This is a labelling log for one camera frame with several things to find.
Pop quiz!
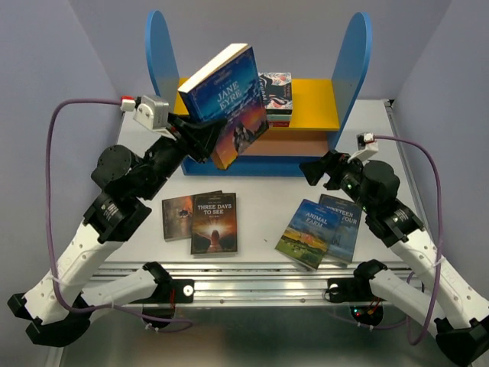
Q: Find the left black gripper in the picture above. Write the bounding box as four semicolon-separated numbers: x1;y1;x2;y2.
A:
138;109;229;200

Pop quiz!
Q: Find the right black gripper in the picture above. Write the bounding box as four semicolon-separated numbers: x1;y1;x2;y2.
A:
299;148;375;214

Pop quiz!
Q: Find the Jane Eyre blue book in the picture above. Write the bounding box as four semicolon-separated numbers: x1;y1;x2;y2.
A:
178;43;268;171

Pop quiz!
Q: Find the Animal Farm book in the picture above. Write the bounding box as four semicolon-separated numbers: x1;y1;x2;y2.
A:
275;200;342;271

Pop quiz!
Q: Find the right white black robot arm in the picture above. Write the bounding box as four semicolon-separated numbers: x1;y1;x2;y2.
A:
300;151;488;366

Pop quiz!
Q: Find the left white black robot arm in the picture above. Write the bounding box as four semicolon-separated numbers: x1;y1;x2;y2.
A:
8;114;225;347

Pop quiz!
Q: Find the red spine book in stack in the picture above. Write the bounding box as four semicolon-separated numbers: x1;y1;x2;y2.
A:
268;121;290;128

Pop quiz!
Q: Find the green spine book in stack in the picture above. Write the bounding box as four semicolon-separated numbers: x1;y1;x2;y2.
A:
267;112;292;122

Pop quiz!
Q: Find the blue yellow wooden bookshelf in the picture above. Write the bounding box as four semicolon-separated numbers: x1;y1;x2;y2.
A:
144;10;373;177

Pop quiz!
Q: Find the dark brown book underneath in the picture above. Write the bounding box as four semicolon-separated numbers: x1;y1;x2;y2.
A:
162;190;222;242

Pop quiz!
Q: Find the Nineteen Eighty-Four blue book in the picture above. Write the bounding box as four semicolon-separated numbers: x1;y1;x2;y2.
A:
319;194;361;264

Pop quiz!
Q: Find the Three Days To See book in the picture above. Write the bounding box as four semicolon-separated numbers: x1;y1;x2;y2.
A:
190;192;238;255

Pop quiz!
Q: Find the Little Women floral book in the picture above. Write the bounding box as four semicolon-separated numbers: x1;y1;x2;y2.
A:
258;72;293;115

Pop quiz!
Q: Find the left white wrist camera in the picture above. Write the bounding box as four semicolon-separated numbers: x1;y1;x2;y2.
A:
120;95;170;136

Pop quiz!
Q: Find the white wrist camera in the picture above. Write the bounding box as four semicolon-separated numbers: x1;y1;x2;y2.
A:
348;132;379;163
120;95;170;136

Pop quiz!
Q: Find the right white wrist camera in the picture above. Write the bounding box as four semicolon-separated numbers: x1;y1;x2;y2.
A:
348;132;379;163

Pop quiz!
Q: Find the aluminium rail frame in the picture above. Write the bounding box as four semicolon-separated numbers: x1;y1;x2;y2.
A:
41;98;482;367

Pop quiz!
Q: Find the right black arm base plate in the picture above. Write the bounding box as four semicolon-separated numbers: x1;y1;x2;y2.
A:
325;276;407;304

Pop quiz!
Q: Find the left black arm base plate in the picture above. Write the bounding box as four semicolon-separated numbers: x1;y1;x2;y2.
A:
131;279;195;304

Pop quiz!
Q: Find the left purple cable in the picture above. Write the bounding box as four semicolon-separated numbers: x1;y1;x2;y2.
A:
44;98;194;334

